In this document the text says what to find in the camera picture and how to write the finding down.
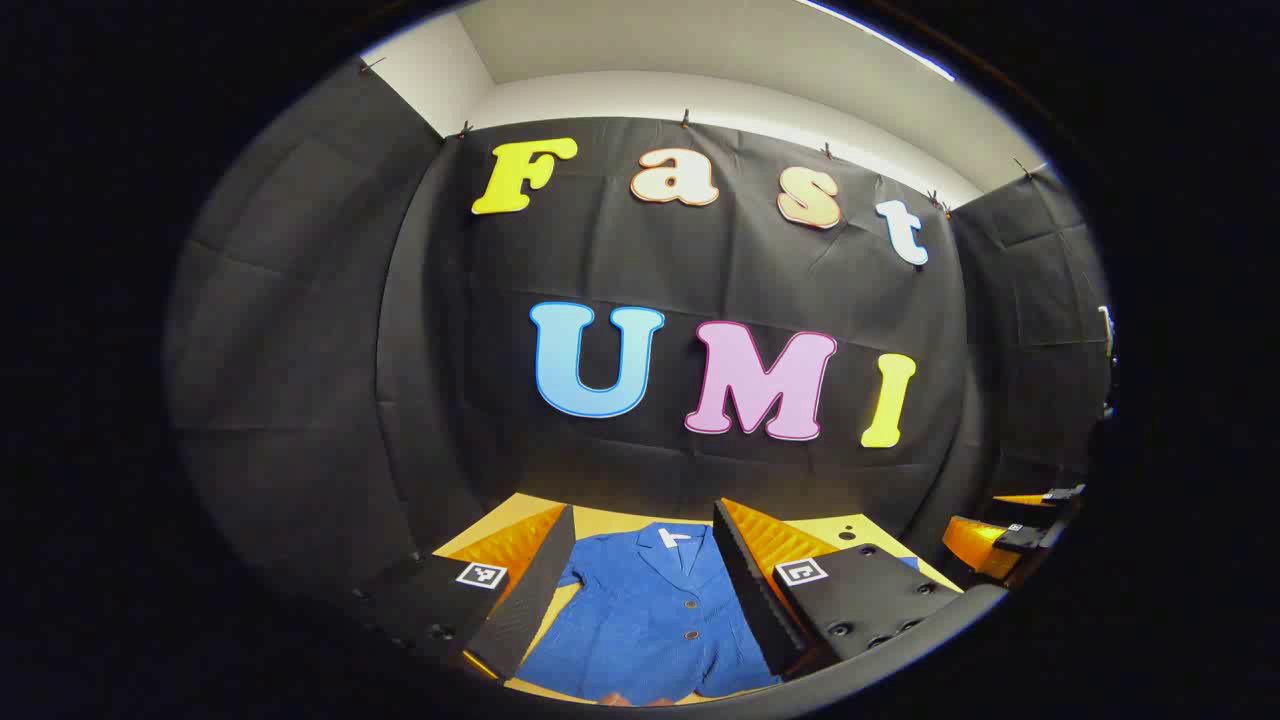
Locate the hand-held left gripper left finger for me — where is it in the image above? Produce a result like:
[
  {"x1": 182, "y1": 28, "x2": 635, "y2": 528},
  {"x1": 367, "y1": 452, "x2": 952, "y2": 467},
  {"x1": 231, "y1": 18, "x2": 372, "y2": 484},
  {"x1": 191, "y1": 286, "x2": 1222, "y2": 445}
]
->
[{"x1": 350, "y1": 503, "x2": 578, "y2": 683}]

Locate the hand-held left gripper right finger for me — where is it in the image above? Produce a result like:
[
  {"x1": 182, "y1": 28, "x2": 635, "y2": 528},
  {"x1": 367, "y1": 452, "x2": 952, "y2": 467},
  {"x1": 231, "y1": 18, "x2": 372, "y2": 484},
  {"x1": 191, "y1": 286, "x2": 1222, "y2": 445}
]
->
[{"x1": 712, "y1": 497, "x2": 1006, "y2": 681}]

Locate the blue knit cardigan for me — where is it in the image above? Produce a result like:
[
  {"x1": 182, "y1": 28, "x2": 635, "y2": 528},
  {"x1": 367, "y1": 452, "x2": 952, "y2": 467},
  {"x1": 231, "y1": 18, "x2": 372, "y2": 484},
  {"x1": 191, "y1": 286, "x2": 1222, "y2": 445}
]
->
[{"x1": 515, "y1": 520, "x2": 921, "y2": 706}]

